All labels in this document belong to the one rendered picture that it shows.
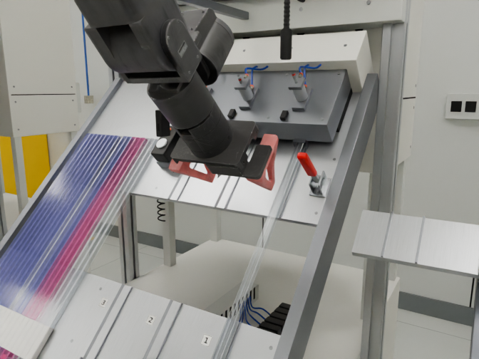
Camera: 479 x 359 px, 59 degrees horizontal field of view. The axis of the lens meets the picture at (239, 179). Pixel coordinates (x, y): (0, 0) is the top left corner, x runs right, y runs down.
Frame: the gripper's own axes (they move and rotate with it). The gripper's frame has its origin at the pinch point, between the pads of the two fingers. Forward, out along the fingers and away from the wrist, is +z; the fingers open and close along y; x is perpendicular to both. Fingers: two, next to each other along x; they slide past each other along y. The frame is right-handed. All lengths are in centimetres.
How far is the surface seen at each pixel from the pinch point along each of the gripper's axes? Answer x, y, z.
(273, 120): -18.1, 4.3, 9.1
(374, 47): -49, -5, 21
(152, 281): 6, 54, 59
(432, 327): -38, -14, 196
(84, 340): 26.9, 25.2, 13.6
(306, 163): -7.3, -6.2, 5.6
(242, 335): 17.9, -1.9, 13.8
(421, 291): -55, -6, 196
